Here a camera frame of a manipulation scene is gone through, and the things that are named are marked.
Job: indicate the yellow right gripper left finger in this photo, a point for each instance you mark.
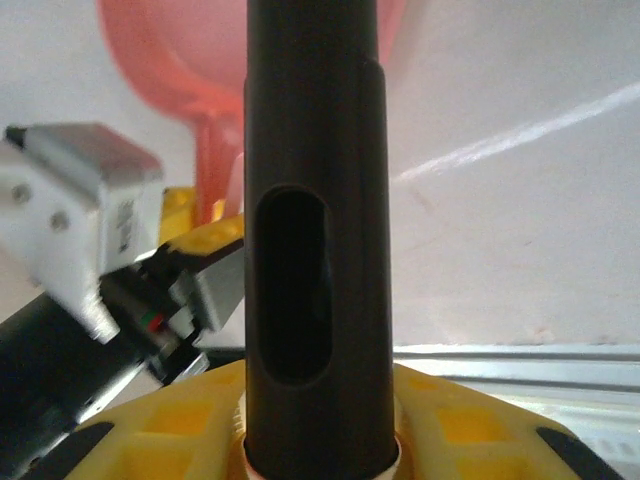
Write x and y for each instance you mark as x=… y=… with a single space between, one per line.
x=170 y=425

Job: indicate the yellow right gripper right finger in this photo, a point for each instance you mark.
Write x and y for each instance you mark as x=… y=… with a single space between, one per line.
x=465 y=430

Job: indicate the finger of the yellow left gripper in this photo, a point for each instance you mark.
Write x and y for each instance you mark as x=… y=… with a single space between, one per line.
x=178 y=212
x=210 y=237

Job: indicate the pink plastic dustpan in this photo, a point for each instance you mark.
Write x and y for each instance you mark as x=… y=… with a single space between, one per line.
x=165 y=75

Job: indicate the dark hand brush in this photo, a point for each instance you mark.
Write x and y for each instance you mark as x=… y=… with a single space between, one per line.
x=310 y=125

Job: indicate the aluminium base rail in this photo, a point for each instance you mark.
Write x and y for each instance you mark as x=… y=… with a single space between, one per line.
x=525 y=370

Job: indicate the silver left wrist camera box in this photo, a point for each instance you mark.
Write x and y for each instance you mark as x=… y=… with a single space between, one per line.
x=65 y=210

